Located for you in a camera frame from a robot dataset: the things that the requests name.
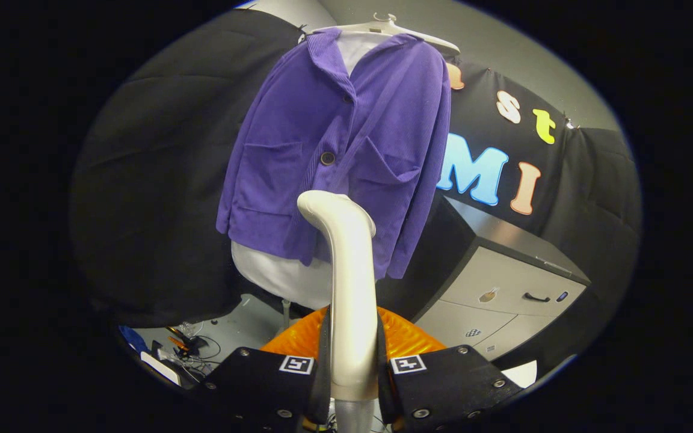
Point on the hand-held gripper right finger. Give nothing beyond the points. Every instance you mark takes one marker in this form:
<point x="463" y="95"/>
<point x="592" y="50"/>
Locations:
<point x="384" y="391"/>

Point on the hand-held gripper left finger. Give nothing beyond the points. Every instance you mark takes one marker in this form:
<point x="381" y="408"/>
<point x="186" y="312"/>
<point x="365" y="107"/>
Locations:
<point x="323" y="385"/>

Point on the white garment steamer head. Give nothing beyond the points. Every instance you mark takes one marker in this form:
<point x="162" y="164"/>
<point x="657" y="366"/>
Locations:
<point x="352" y="300"/>

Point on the white garment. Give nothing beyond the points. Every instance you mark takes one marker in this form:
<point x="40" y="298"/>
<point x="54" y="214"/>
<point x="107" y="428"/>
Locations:
<point x="280" y="276"/>

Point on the purple jacket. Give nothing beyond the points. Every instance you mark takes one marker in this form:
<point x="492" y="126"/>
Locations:
<point x="286" y="162"/>

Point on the white clothes hanger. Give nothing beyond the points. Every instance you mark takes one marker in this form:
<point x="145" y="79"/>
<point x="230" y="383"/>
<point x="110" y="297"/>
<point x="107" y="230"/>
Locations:
<point x="394" y="30"/>

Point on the thin metal stand pole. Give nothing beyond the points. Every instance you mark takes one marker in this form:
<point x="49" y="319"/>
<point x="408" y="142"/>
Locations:
<point x="286" y="313"/>

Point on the white paper sheet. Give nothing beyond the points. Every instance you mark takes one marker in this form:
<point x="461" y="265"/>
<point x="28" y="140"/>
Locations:
<point x="521" y="374"/>

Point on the orange and black tool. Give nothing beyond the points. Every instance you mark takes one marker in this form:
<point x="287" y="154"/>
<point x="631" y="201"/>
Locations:
<point x="179" y="343"/>

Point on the grey cabinet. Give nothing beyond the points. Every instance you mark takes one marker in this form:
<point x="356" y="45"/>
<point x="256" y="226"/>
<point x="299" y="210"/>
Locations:
<point x="503" y="282"/>

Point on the white flat box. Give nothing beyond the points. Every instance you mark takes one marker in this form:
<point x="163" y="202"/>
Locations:
<point x="160" y="367"/>

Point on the blue cloth item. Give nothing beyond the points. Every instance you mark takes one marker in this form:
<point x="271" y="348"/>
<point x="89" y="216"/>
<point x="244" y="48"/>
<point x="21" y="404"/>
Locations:
<point x="133" y="338"/>

